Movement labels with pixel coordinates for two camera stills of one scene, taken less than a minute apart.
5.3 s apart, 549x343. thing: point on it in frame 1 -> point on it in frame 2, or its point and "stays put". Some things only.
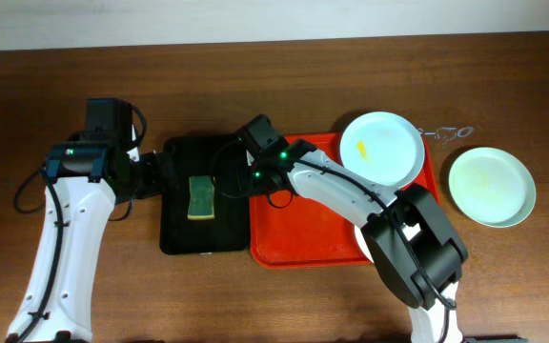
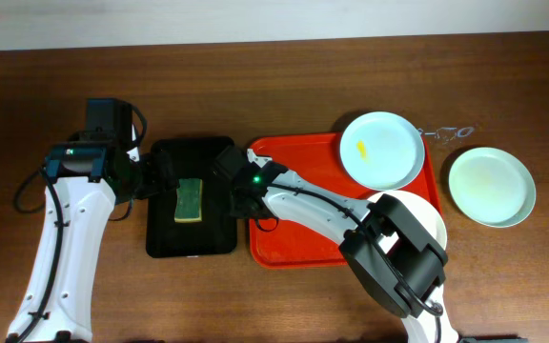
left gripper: (161, 173) stays put
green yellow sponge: (201, 201) -> (189, 200)
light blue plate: (383, 148) stays put
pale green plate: (492, 186) stays put
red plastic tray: (305, 234) stays put
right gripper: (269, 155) -> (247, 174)
